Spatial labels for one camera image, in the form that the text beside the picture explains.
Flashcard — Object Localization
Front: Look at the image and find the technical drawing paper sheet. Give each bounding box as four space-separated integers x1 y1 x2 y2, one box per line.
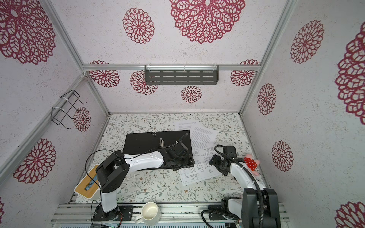
179 148 221 186

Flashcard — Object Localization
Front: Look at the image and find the text printed paper sheet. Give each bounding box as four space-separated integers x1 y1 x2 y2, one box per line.
175 120 199 131
190 124 218 152

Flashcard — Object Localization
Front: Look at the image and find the red black file folder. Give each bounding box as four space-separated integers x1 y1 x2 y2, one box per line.
123 130 193 169

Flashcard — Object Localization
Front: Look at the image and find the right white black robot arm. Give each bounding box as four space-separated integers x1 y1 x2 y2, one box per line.
201 145 281 228

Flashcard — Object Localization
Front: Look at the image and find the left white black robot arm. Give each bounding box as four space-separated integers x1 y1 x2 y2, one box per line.
85 131 194 222

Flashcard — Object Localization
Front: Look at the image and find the pink plush toy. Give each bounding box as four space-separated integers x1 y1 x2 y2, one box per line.
244 154 260 176

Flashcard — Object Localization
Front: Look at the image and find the white ceramic mug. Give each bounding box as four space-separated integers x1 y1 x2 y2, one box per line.
135 202 162 226

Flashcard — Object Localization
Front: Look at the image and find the wooden tray with white rim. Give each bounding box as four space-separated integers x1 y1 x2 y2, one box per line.
74 164 100 200

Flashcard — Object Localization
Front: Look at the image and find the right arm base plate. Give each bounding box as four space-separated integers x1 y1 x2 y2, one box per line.
208 204 239 221

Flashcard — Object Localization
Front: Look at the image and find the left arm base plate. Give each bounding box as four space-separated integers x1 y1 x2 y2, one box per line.
92 206 134 222

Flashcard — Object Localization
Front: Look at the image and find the grey metal wall shelf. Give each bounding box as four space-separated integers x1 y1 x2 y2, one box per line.
144 65 219 86

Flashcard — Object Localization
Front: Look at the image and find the black wire wall rack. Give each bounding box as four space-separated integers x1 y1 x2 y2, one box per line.
50 90 87 130

